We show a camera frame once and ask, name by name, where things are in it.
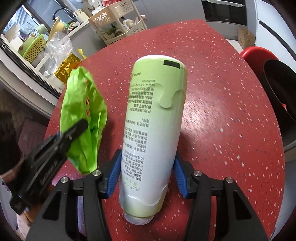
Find gold foil bag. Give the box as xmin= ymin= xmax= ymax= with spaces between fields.
xmin=54 ymin=53 xmax=81 ymax=84

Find green white lotion bottle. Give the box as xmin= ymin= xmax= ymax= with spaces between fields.
xmin=119 ymin=55 xmax=187 ymax=225

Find yellow cutting board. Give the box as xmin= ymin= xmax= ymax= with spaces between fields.
xmin=47 ymin=17 xmax=66 ymax=41

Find grey base cabinets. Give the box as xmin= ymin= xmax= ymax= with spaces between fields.
xmin=134 ymin=0 xmax=247 ymax=40

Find black trash bin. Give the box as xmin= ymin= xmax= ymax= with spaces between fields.
xmin=260 ymin=60 xmax=295 ymax=149

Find clear plastic bag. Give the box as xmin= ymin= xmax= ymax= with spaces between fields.
xmin=44 ymin=32 xmax=73 ymax=77

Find red chair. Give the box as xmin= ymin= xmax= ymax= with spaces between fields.
xmin=239 ymin=46 xmax=287 ymax=110

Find beige plastic storage cart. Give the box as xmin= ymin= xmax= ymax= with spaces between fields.
xmin=88 ymin=1 xmax=147 ymax=46

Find white refrigerator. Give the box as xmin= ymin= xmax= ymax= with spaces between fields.
xmin=245 ymin=0 xmax=295 ymax=70

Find green yellow dish basket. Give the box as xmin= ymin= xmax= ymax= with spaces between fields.
xmin=18 ymin=34 xmax=47 ymax=64

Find black kitchen faucet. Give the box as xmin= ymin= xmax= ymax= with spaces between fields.
xmin=52 ymin=8 xmax=73 ymax=23

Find red basket on cart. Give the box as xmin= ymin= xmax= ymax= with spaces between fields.
xmin=102 ymin=0 xmax=121 ymax=6

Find black built-in oven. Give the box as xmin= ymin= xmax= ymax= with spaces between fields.
xmin=201 ymin=0 xmax=247 ymax=26

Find green plastic snack bag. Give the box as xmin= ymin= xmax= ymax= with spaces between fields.
xmin=60 ymin=66 xmax=107 ymax=175

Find cardboard box on floor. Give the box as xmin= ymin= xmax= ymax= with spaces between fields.
xmin=238 ymin=27 xmax=255 ymax=50

